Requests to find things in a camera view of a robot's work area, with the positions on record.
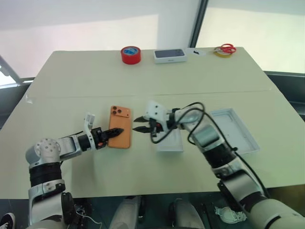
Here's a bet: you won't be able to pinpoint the white round disc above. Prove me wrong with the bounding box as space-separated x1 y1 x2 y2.
185 47 207 58

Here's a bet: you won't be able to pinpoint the open white phone box base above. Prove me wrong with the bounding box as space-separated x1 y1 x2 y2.
210 107 261 155

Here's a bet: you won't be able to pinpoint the dark window frame post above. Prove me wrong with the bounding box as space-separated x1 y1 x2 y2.
187 0 209 49

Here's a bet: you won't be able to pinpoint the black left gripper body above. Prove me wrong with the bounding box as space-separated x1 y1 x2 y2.
91 127 109 150

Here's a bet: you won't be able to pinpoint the white box with phone print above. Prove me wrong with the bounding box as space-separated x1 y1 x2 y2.
152 48 189 65

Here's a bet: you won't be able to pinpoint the dark metal frame bar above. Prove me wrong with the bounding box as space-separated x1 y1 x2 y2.
0 54 35 87

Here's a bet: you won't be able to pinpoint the thin white wire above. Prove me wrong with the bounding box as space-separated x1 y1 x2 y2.
75 208 102 227

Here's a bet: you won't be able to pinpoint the red scissors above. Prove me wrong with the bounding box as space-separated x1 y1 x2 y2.
215 43 237 54

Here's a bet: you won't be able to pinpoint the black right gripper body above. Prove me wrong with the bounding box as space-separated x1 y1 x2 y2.
148 117 167 138

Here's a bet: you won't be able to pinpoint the orange phone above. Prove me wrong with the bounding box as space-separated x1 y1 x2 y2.
108 105 133 149

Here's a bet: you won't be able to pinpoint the red tape roll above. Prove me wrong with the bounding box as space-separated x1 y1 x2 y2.
120 45 142 65

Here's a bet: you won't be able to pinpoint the black shoe with white sole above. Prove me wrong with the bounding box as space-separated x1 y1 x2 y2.
0 212 16 229

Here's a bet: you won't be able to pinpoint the yellow tape roll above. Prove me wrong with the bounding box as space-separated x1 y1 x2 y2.
213 47 234 58

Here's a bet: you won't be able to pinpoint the grey rounded shape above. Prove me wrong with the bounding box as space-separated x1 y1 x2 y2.
168 198 206 229
110 196 142 229

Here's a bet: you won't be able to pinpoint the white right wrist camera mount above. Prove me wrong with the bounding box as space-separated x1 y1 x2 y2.
143 100 169 127

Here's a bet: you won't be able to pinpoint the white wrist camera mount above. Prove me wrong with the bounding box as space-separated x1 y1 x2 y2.
82 113 99 151
143 100 169 127

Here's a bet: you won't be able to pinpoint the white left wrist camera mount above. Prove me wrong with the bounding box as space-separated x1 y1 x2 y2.
82 113 99 151

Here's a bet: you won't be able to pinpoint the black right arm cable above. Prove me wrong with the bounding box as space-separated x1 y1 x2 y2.
151 102 271 199

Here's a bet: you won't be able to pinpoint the white crumpled object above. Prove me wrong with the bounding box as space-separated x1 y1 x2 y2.
213 205 247 223

